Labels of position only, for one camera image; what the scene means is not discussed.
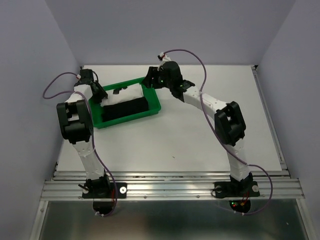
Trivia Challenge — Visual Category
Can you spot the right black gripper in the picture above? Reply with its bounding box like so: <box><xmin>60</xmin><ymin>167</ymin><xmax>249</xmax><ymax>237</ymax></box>
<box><xmin>140</xmin><ymin>66</ymin><xmax>172</xmax><ymax>89</ymax></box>

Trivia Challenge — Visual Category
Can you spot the white t shirt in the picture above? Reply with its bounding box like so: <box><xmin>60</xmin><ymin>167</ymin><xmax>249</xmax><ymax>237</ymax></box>
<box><xmin>100</xmin><ymin>83</ymin><xmax>144</xmax><ymax>107</ymax></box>

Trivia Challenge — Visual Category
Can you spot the green plastic bin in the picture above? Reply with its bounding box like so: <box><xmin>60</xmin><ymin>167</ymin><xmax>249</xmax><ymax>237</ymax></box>
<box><xmin>89</xmin><ymin>77</ymin><xmax>162</xmax><ymax>129</ymax></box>

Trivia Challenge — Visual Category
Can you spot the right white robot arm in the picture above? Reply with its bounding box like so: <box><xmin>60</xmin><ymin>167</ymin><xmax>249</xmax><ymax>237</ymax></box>
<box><xmin>142</xmin><ymin>61</ymin><xmax>253</xmax><ymax>199</ymax></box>

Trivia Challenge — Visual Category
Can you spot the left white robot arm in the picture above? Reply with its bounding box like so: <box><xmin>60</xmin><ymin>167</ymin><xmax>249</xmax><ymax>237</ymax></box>
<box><xmin>56</xmin><ymin>69</ymin><xmax>112</xmax><ymax>199</ymax></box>

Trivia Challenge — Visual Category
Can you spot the black rolled t shirt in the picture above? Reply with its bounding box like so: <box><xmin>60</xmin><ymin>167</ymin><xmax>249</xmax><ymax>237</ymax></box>
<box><xmin>101</xmin><ymin>97</ymin><xmax>149</xmax><ymax>122</ymax></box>

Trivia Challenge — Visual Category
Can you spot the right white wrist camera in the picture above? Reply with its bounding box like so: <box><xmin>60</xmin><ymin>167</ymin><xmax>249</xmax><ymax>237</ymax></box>
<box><xmin>157</xmin><ymin>52</ymin><xmax>172</xmax><ymax>68</ymax></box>

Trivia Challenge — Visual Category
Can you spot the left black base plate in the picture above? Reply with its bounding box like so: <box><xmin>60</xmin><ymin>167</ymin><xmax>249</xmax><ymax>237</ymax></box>
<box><xmin>81</xmin><ymin>182</ymin><xmax>128</xmax><ymax>199</ymax></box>

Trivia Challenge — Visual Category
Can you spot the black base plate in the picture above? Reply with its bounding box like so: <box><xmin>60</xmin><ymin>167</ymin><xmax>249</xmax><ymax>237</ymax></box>
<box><xmin>211</xmin><ymin>181</ymin><xmax>260</xmax><ymax>199</ymax></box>
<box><xmin>81</xmin><ymin>182</ymin><xmax>128</xmax><ymax>199</ymax></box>

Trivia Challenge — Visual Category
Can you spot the aluminium frame rail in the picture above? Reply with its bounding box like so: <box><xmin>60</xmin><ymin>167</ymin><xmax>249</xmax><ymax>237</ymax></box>
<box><xmin>40</xmin><ymin>169</ymin><xmax>305</xmax><ymax>201</ymax></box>

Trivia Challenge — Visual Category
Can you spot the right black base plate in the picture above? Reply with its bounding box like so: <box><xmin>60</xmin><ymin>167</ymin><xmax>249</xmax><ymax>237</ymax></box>
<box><xmin>211</xmin><ymin>181</ymin><xmax>260</xmax><ymax>199</ymax></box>

